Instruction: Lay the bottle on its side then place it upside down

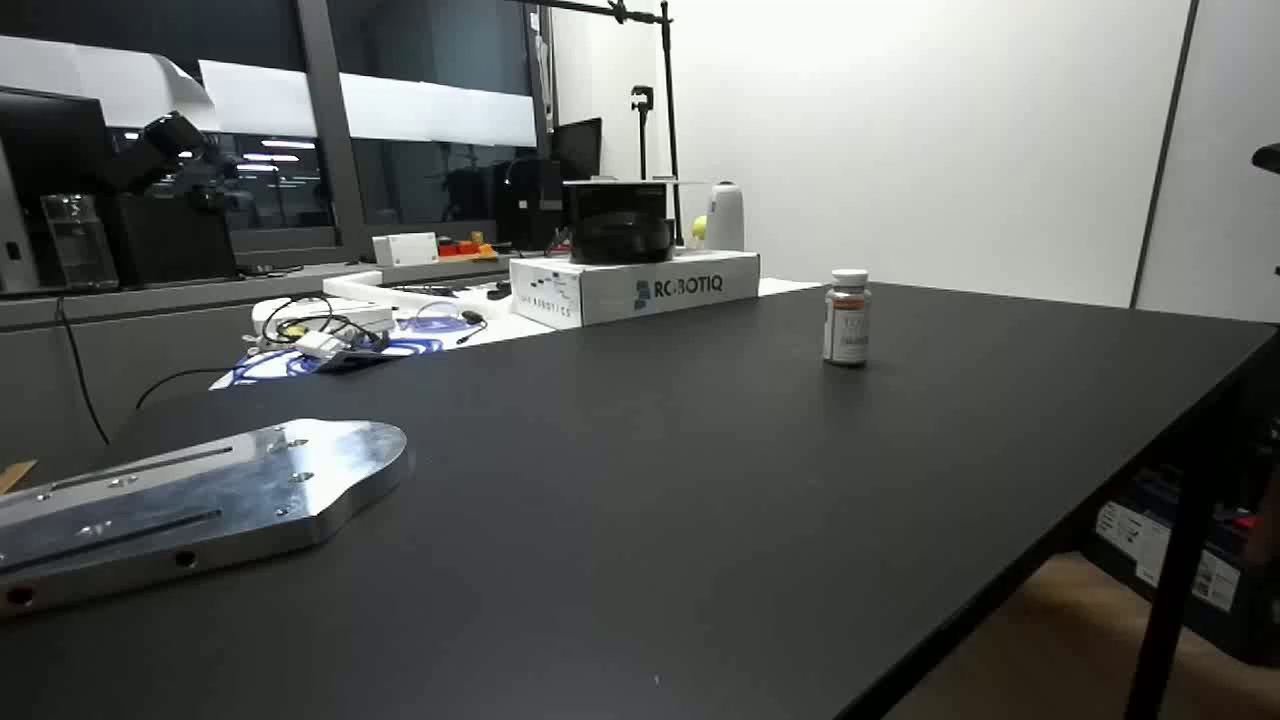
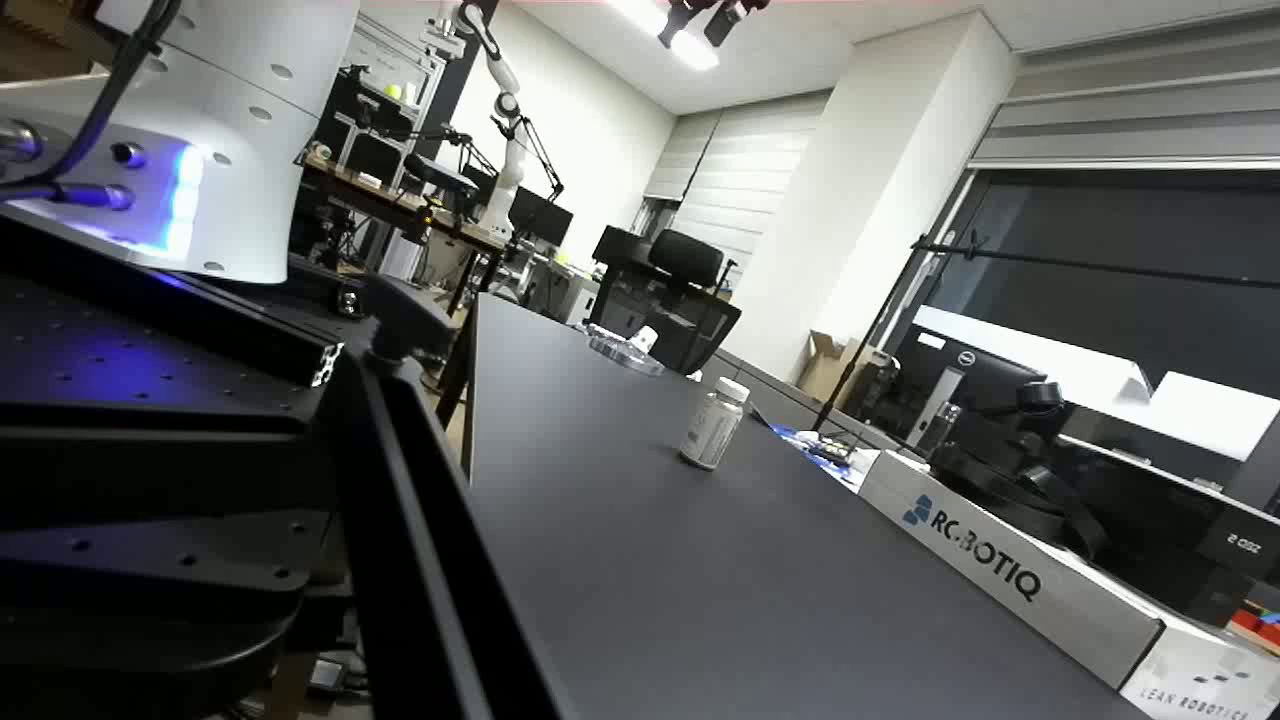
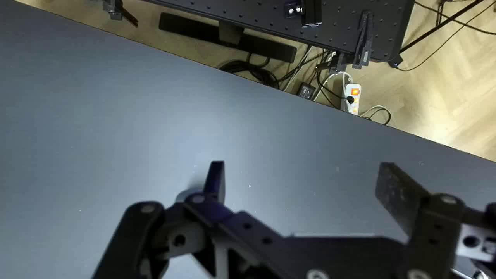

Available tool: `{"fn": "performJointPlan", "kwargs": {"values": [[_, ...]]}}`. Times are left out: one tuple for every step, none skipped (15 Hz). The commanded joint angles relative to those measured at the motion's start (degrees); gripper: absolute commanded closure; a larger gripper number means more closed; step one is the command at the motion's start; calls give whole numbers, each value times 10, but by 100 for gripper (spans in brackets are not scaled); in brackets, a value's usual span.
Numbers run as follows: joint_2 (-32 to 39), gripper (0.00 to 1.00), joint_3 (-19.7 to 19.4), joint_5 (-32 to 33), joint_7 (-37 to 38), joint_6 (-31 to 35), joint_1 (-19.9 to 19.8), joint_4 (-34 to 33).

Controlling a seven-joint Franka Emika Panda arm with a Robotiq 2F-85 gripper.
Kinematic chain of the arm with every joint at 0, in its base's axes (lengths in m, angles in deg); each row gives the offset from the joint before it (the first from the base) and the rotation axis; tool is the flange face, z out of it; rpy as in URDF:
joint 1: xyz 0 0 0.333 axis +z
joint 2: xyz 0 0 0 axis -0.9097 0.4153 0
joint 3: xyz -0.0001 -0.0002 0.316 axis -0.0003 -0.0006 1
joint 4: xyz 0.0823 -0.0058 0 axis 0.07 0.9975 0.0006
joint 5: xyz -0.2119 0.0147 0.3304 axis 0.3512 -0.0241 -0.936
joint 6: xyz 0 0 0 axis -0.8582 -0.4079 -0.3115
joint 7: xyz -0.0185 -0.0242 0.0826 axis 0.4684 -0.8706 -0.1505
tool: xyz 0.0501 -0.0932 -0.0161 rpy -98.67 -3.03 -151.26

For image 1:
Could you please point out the black vertical frame pole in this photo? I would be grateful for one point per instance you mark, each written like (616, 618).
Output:
(668, 122)

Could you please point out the small white box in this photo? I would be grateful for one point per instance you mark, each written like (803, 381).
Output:
(404, 248)

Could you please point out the white plastic jug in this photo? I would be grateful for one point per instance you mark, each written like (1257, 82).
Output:
(724, 217)

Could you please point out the black camera stand pole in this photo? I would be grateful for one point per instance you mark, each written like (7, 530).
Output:
(640, 135)

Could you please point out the white Robotiq cardboard box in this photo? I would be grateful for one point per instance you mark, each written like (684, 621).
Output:
(625, 282)

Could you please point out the dark storage box white labels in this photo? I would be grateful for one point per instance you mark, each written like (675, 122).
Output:
(1242, 574)

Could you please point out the black table leg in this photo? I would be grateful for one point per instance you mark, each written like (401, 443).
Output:
(1172, 574)

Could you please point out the white pill bottle red label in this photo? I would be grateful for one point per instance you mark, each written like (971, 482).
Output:
(845, 323)

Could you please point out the silver metal mounting plate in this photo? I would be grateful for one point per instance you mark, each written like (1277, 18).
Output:
(203, 501)

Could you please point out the black object at frame edge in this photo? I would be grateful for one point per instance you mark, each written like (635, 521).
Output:
(1269, 159)

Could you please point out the orange red small object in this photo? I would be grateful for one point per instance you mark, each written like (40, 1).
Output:
(466, 244)

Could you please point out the yellow green ball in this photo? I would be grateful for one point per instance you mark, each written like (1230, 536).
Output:
(698, 231)

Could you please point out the black computer tower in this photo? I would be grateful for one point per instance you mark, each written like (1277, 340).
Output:
(527, 200)

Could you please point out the black computer monitor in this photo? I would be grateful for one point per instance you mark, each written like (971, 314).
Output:
(580, 144)

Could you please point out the black desk equipment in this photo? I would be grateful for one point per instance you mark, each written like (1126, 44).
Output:
(167, 200)

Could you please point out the black rectangular case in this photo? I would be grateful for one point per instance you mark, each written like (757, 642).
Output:
(616, 221)

